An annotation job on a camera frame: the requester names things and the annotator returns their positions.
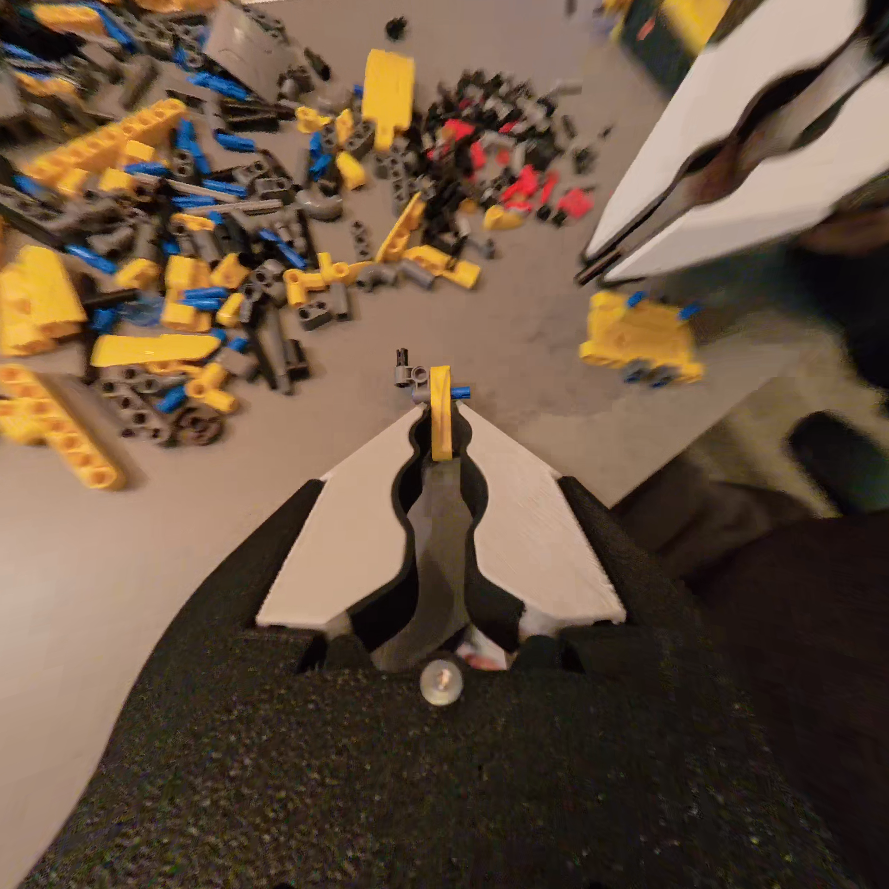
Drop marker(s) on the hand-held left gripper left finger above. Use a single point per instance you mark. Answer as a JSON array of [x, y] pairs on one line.
[[340, 549]]

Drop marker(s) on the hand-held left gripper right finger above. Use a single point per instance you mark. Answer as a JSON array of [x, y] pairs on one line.
[[542, 549]]

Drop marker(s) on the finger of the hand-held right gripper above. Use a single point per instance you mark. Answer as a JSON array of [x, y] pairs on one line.
[[694, 118], [799, 187]]

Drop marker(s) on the yellow beam with grey connectors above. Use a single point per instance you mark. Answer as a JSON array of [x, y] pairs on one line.
[[441, 417]]

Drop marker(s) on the yellow toy brick block assembly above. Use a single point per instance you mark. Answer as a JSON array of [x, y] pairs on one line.
[[632, 333]]

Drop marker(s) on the person's black sweater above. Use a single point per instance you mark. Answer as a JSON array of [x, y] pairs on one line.
[[764, 625]]

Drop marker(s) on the pile of toy building pieces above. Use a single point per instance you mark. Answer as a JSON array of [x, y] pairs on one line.
[[149, 351]]

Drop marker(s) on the small black toy connector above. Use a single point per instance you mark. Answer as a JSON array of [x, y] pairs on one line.
[[396, 28]]

